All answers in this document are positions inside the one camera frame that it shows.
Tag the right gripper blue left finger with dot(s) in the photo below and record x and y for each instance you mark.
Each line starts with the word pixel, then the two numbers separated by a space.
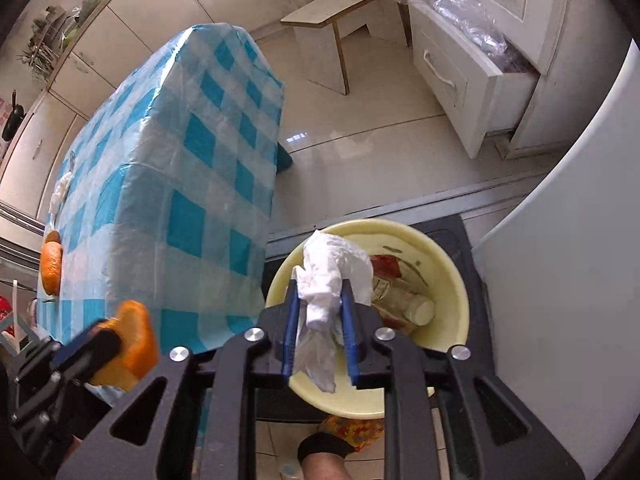
pixel 290 311

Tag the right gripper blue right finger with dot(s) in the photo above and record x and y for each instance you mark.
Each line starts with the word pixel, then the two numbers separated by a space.
pixel 351 332

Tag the white tissue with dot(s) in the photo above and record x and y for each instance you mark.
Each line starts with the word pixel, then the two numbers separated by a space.
pixel 328 260

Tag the clear plastic bottle white cap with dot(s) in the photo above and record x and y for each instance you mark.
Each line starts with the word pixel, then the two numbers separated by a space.
pixel 405 311

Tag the small orange peel piece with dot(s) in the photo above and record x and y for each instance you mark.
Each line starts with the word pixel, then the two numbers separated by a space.
pixel 138 351

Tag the orange peel large piece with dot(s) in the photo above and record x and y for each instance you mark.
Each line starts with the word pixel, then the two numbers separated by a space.
pixel 51 256

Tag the white red paper food bag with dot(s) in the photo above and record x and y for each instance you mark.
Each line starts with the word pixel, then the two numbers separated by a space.
pixel 391 272

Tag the yellow plastic bucket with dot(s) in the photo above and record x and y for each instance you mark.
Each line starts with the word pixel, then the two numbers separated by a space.
pixel 450 325

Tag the blue checkered plastic tablecloth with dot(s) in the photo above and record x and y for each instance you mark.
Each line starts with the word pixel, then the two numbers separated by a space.
pixel 171 194

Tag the white refrigerator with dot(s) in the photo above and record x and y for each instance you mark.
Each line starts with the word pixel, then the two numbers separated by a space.
pixel 562 273

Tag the white napkin under peel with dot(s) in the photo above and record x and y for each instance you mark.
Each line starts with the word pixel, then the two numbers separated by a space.
pixel 59 193

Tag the open white drawer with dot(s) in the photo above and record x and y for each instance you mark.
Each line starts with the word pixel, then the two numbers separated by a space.
pixel 478 96

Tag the white wooden step stool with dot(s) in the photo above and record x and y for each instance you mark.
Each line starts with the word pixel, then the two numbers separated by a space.
pixel 321 25

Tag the black wok on stove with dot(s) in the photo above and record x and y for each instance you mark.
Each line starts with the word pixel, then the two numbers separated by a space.
pixel 14 121

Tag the clear plastic bag in drawer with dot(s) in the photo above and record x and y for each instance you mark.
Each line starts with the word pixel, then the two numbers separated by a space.
pixel 473 20

